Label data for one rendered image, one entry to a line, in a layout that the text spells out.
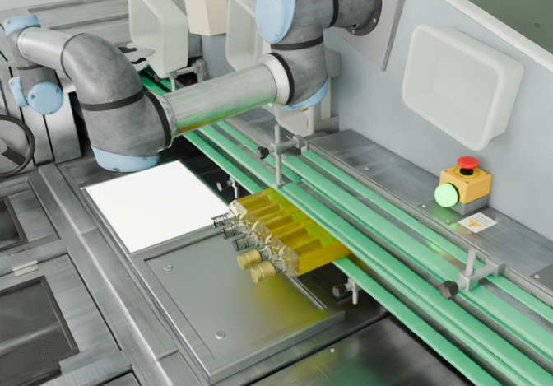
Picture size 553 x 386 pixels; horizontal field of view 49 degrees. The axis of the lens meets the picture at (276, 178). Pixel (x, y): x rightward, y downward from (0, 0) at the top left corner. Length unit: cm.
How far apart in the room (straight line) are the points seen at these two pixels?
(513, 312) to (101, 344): 87
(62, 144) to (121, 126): 108
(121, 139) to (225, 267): 54
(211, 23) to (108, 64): 91
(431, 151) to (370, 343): 44
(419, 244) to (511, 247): 16
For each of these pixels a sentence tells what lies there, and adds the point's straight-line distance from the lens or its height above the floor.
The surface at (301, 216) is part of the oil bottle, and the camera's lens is 143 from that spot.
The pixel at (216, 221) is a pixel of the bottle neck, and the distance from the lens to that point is 147.
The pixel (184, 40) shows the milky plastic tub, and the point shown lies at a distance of 156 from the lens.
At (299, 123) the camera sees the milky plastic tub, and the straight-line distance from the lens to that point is 165.
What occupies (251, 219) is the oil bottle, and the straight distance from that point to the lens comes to 143.
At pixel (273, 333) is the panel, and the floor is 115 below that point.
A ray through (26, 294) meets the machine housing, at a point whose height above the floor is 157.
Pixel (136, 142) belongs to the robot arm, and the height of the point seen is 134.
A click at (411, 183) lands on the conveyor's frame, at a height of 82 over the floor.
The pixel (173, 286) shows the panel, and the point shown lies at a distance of 151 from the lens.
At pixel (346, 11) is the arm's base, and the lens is 135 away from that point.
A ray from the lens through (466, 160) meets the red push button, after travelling 122.
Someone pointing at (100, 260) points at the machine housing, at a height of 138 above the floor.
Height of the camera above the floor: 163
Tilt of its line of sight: 26 degrees down
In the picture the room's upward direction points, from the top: 109 degrees counter-clockwise
